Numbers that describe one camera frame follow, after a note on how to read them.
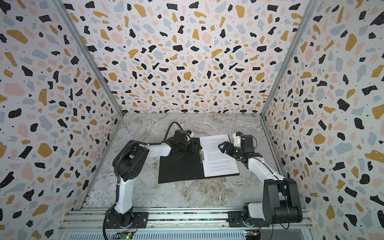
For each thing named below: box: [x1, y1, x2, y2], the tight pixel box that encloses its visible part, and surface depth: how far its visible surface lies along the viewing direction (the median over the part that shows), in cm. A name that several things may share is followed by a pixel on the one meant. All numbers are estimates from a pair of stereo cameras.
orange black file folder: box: [158, 134, 240, 184], surface depth 94 cm
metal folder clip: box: [199, 150, 205, 164], surface depth 99 cm
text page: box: [199, 134, 240, 178], surface depth 97 cm
